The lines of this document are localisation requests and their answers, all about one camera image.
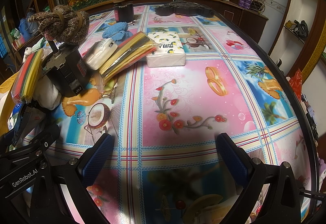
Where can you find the dark jar with cork lid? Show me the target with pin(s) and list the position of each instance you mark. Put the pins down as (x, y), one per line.
(123, 11)

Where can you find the black electric motor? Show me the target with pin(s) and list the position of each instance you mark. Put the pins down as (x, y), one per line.
(66, 69)

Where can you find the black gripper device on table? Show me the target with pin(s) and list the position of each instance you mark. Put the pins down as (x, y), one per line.
(184, 8)

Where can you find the blue knitted cloth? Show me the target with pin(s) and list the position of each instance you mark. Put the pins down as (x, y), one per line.
(118, 32)

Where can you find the white tissue pack with label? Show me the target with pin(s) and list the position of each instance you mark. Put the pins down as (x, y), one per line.
(99, 53)

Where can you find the lemon print tissue pack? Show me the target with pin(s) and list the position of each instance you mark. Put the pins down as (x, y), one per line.
(169, 51)

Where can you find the white cloth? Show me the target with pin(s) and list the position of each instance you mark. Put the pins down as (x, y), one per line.
(46, 94)

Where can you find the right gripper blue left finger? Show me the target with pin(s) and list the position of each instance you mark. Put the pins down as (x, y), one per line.
(94, 158)

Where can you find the thick colourful sponge pack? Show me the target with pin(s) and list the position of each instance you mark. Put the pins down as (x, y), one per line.
(25, 83)

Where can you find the orange plastic bag at right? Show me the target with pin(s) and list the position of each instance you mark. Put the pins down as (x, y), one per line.
(296, 83)

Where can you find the floral patterned tablecloth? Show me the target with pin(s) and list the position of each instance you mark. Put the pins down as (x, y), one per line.
(165, 167)

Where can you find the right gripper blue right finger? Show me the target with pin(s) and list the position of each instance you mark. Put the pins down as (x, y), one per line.
(234, 158)

